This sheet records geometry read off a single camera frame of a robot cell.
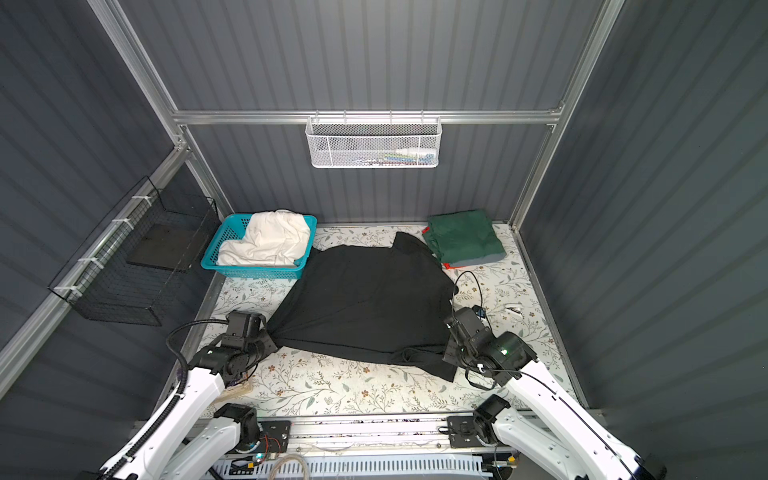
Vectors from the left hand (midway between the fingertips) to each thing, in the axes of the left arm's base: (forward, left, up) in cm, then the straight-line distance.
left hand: (267, 342), depth 83 cm
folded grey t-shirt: (+28, -68, -2) cm, 73 cm away
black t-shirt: (+12, -34, -4) cm, 36 cm away
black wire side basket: (+11, +29, +20) cm, 37 cm away
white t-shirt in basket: (+44, +7, -3) cm, 45 cm away
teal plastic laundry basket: (+45, +23, +1) cm, 51 cm away
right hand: (-8, -50, +6) cm, 51 cm away
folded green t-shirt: (+37, -64, +2) cm, 73 cm away
